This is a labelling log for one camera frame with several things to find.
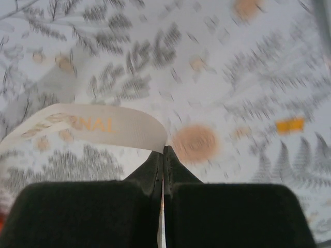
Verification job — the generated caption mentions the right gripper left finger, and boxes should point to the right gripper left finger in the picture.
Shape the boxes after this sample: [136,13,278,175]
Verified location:
[0,150,164,248]

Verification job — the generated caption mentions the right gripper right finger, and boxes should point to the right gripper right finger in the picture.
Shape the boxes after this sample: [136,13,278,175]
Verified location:
[163,145,318,248]

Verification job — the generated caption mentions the cream printed ribbon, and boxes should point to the cream printed ribbon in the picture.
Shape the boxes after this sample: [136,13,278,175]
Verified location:
[0,103,169,248]

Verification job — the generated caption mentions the small orange tape piece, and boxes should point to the small orange tape piece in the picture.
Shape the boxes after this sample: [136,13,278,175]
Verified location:
[275,116,306,134]

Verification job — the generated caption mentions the floral patterned tablecloth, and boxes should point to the floral patterned tablecloth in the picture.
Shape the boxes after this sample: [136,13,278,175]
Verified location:
[0,0,331,243]

